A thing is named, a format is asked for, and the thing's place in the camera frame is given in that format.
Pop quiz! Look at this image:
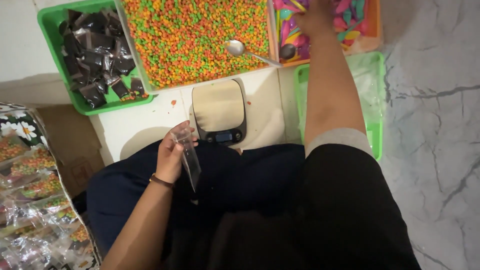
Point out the person's left hand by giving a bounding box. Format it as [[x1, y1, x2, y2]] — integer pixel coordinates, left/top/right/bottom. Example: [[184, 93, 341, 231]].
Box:
[[155, 120, 199, 184]]

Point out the person's right hand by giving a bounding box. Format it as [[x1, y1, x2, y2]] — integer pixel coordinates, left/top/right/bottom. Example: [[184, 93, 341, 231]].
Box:
[[292, 0, 337, 37]]

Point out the clear plastic pouch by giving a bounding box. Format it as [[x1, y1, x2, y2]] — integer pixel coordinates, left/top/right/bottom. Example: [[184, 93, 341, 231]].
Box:
[[169, 127, 202, 193]]

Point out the pile of colourful plastic spoons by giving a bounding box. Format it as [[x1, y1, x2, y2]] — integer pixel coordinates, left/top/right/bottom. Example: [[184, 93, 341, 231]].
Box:
[[273, 0, 370, 62]]

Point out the orange tray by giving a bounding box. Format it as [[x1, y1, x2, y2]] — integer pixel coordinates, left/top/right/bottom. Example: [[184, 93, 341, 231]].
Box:
[[271, 0, 383, 68]]

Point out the black digital kitchen scale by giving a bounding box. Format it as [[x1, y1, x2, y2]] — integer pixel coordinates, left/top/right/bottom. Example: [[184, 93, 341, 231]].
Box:
[[191, 79, 248, 147]]

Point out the metal spoon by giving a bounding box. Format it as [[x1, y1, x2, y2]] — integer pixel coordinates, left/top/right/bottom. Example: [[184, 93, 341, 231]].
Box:
[[224, 39, 283, 68]]

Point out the green tray with plastic bags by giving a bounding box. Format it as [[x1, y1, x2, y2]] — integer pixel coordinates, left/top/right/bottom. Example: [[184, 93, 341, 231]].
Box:
[[293, 51, 386, 162]]

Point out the brown cardboard sheet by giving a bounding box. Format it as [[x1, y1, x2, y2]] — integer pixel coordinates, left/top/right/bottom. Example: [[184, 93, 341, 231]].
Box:
[[36, 104, 106, 199]]

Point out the person's dark clothing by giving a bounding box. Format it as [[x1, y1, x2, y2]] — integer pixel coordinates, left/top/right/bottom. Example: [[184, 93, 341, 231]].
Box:
[[72, 127, 421, 270]]

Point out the clear tub of colourful candy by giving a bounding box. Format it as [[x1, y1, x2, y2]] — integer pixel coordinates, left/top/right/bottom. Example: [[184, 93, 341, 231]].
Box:
[[114, 0, 280, 94]]

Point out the pile of dark sachets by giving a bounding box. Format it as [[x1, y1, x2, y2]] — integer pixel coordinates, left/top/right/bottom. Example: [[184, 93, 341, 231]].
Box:
[[59, 8, 146, 109]]

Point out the heap of filled candy pouches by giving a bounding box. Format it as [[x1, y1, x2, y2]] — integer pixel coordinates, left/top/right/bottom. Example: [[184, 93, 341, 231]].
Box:
[[0, 131, 99, 270]]

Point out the floral patterned bag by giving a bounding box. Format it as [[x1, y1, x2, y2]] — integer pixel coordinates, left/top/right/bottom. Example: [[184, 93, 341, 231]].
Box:
[[0, 102, 49, 151]]

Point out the brown wrist bracelet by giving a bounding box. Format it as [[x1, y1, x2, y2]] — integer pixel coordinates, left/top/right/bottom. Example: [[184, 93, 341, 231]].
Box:
[[149, 173, 175, 189]]

